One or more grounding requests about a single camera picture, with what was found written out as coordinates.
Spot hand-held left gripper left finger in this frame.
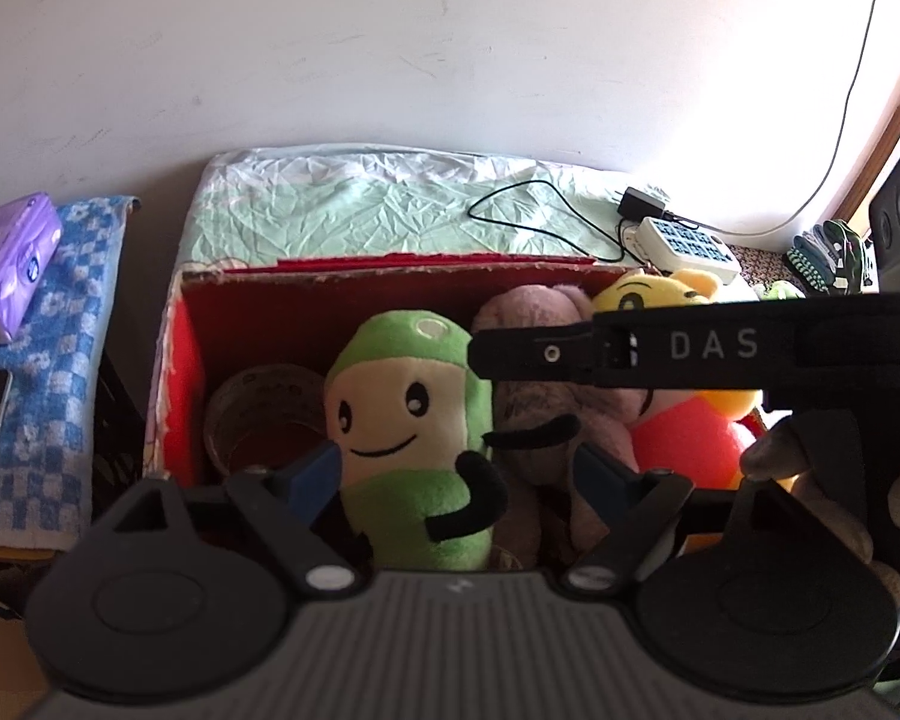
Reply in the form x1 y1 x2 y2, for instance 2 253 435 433
112 439 361 601

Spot thin black cable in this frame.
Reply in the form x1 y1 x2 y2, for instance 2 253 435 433
467 180 631 265

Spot green bean plush toy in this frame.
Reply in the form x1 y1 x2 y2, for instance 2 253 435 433
322 310 511 572

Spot person's right hand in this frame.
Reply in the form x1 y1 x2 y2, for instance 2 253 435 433
741 418 900 610

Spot purple tissue pack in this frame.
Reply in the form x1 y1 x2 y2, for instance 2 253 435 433
0 193 63 347

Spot stack of folded striped clothes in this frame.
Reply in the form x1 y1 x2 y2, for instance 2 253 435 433
786 219 878 295

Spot yellow bear plush red shirt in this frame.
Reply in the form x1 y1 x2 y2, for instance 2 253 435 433
592 266 766 496

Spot blue checkered towel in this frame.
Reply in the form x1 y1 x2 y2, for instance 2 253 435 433
0 195 140 548

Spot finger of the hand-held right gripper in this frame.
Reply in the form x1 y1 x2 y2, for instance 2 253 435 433
469 292 900 391

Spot white power strip blue sockets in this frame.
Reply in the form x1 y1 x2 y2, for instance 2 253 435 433
621 216 742 284

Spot pink teddy bear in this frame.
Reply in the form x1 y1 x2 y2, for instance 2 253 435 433
471 283 646 571

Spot red cardboard box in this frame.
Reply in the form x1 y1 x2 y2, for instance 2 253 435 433
144 253 770 578

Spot clear plastic cup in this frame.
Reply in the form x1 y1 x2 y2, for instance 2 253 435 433
202 364 331 481

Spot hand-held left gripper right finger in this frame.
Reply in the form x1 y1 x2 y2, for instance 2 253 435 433
559 441 796 601

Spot cartoon bear bedsheet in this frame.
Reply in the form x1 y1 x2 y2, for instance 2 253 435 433
171 146 680 271

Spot black power adapter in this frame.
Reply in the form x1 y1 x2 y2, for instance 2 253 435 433
616 186 672 222

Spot grey power cable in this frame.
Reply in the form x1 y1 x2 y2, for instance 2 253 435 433
675 0 886 235

